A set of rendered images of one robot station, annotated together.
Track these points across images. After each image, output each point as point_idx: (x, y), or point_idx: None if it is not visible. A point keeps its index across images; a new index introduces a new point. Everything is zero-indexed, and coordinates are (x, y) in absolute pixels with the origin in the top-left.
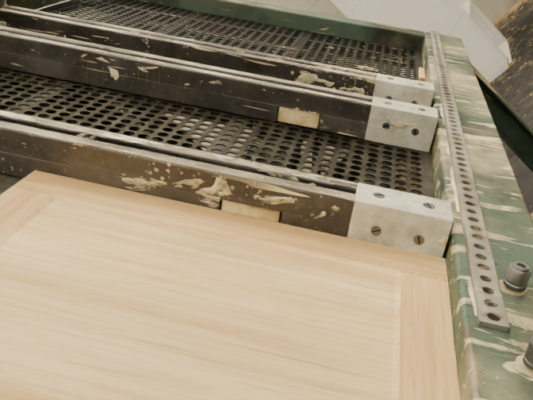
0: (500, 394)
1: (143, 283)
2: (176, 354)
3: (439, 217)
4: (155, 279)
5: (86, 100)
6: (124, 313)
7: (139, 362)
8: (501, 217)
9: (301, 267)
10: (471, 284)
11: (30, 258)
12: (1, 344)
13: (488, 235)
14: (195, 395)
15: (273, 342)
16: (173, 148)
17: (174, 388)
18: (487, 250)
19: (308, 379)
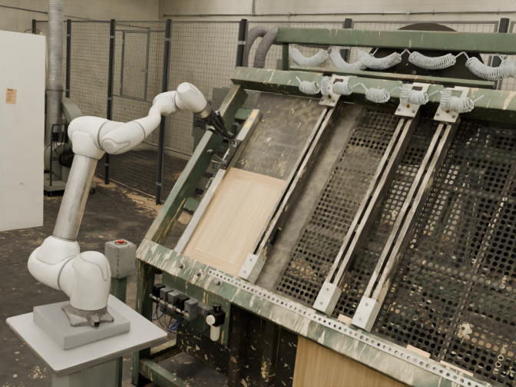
0: (196, 265)
1: (243, 212)
2: (224, 219)
3: (239, 272)
4: (244, 214)
5: (362, 183)
6: (236, 210)
7: (223, 213)
8: (246, 298)
9: (244, 243)
10: (221, 273)
11: (254, 191)
12: (231, 193)
13: (239, 289)
14: (215, 222)
15: (223, 235)
16: (279, 210)
17: (217, 219)
18: (230, 282)
19: (214, 239)
